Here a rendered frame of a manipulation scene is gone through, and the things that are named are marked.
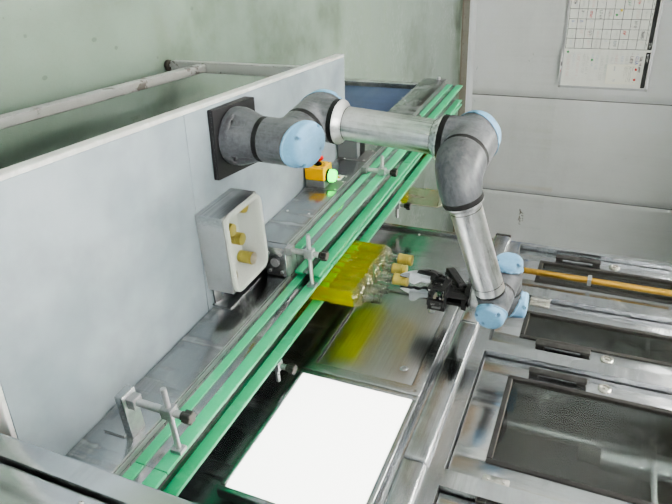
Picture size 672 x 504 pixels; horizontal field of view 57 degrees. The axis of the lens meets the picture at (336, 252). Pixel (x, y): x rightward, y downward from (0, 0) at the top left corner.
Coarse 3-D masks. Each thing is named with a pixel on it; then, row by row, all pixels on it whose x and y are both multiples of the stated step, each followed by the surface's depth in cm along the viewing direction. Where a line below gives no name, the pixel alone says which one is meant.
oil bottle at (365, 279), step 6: (336, 270) 186; (342, 270) 185; (348, 270) 185; (330, 276) 183; (336, 276) 183; (342, 276) 183; (348, 276) 182; (354, 276) 182; (360, 276) 182; (366, 276) 182; (360, 282) 180; (366, 282) 180; (366, 288) 180
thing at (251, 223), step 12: (240, 204) 157; (252, 204) 165; (228, 216) 151; (240, 216) 168; (252, 216) 167; (228, 228) 152; (240, 228) 170; (252, 228) 169; (264, 228) 168; (228, 240) 153; (252, 240) 171; (264, 240) 170; (228, 252) 154; (264, 252) 172; (240, 264) 171; (264, 264) 172; (240, 276) 166; (252, 276) 167; (240, 288) 162
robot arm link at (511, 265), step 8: (504, 256) 162; (512, 256) 162; (504, 264) 160; (512, 264) 159; (520, 264) 159; (504, 272) 160; (512, 272) 159; (520, 272) 160; (504, 280) 158; (512, 280) 159; (520, 280) 162; (512, 288) 157; (520, 288) 165
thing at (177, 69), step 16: (176, 64) 244; (192, 64) 241; (208, 64) 238; (224, 64) 236; (240, 64) 233; (256, 64) 232; (272, 64) 231; (144, 80) 209; (160, 80) 216; (80, 96) 185; (96, 96) 190; (112, 96) 196; (16, 112) 167; (32, 112) 170; (48, 112) 175; (0, 128) 162
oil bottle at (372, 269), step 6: (342, 258) 191; (336, 264) 188; (342, 264) 188; (348, 264) 188; (354, 264) 188; (360, 264) 187; (366, 264) 187; (372, 264) 187; (354, 270) 186; (360, 270) 185; (366, 270) 184; (372, 270) 184; (378, 270) 186; (372, 276) 184
